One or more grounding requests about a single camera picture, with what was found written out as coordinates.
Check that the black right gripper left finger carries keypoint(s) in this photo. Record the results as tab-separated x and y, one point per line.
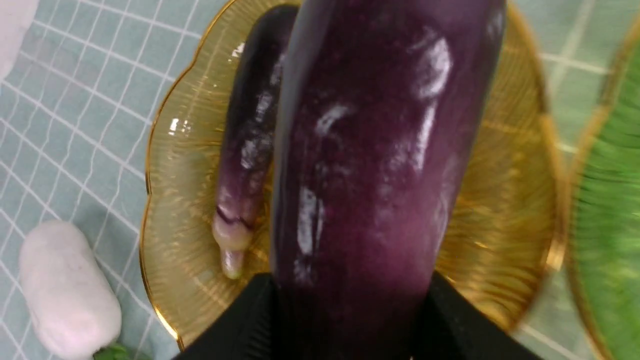
244	331

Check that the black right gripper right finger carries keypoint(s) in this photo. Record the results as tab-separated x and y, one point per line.
451	328

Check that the dark purple eggplant yellow stem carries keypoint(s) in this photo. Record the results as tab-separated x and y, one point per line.
248	143

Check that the white radish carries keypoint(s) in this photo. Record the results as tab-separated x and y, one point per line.
73	309
16	17

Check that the purple eggplant green stem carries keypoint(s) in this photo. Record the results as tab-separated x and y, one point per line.
379	109

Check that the amber ribbed plastic plate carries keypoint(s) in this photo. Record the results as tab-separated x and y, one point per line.
503	238

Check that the green ribbed plastic plate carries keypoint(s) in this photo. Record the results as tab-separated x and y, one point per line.
603	221

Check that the green checkered tablecloth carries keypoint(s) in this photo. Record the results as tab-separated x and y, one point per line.
76	111

